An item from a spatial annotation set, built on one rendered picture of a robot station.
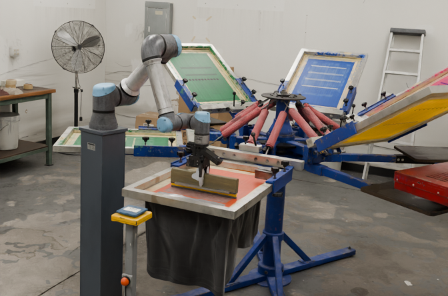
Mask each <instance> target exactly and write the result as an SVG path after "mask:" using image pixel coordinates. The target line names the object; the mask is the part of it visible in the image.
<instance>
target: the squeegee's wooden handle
mask: <svg viewBox="0 0 448 296"><path fill-rule="evenodd" d="M194 173H196V171H192V170H187V169H180V168H176V167H173V168H172V169H171V183H175V182H180V183H186V184H191V185H197V186H200V185H199V181H198V180H196V179H193V178H192V174H194ZM203 178H204V180H203V185H202V187H208V188H212V189H219V190H223V191H230V194H234V195H236V194H237V193H238V187H239V179H238V178H233V177H226V176H222V175H214V174H210V173H204V176H203Z"/></svg>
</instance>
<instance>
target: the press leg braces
mask: <svg viewBox="0 0 448 296"><path fill-rule="evenodd" d="M283 240H284V242H286V244H288V246H290V248H292V250H294V252H296V254H298V256H300V258H301V259H300V260H298V261H300V262H301V263H303V264H306V263H310V262H314V261H315V260H313V259H312V258H310V257H308V256H307V255H306V254H305V253H304V252H303V251H302V250H301V249H300V248H299V247H298V246H297V245H296V244H295V243H294V242H293V241H292V240H291V239H290V237H289V236H288V235H287V234H286V233H285V232H284V236H283ZM266 241H267V236H266V234H264V233H263V234H262V235H261V236H260V238H259V239H258V240H257V241H256V243H255V244H254V245H253V246H252V248H251V249H250V250H249V251H248V253H247V254H246V255H245V256H244V258H243V259H242V260H241V261H240V263H239V264H238V265H237V266H236V268H235V269H234V272H233V274H232V277H231V279H230V281H229V282H228V284H226V286H228V285H233V284H236V283H240V281H238V280H237V278H238V276H240V274H241V273H242V272H243V270H244V269H245V268H246V266H248V264H249V263H250V262H251V260H252V259H253V258H254V256H256V254H257V253H258V252H259V253H262V254H263V245H264V244H265V243H266ZM272 246H273V258H274V266H275V282H276V290H273V292H274V295H275V296H285V293H284V290H283V279H282V271H281V258H280V251H279V240H278V237H272Z"/></svg>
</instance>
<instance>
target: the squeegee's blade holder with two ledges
mask: <svg viewBox="0 0 448 296"><path fill-rule="evenodd" d="M175 184H176V185H182V186H187V187H193V188H198V189H204V190H208V191H214V192H219V193H225V194H230V191H223V190H219V189H212V188H208V187H200V186H197V185H191V184H186V183H180V182H175Z"/></svg>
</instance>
